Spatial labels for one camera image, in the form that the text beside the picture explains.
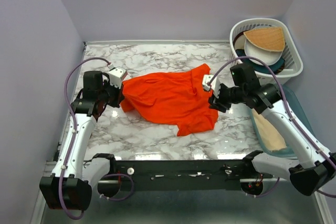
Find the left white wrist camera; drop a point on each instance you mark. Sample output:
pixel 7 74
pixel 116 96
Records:
pixel 116 76

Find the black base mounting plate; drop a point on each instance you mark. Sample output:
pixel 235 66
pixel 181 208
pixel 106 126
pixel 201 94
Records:
pixel 127 177

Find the white plastic basket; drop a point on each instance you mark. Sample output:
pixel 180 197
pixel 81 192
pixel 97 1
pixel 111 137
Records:
pixel 293 63

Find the white plate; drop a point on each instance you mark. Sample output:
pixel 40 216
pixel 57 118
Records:
pixel 268 57

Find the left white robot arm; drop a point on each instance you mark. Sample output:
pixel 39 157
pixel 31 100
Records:
pixel 70 184

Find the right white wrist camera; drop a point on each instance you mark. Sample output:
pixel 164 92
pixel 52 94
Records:
pixel 211 83

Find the beige folded cloth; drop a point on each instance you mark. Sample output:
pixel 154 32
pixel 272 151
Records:
pixel 270 137

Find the orange t shirt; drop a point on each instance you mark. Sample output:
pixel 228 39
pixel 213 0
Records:
pixel 172 98

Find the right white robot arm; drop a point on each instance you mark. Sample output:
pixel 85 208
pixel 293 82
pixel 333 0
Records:
pixel 314 165

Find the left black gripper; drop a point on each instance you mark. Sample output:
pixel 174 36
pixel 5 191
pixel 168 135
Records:
pixel 119 97

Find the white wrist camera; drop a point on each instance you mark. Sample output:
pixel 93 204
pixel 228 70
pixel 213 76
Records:
pixel 116 76
pixel 211 83

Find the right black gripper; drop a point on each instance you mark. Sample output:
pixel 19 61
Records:
pixel 216 103

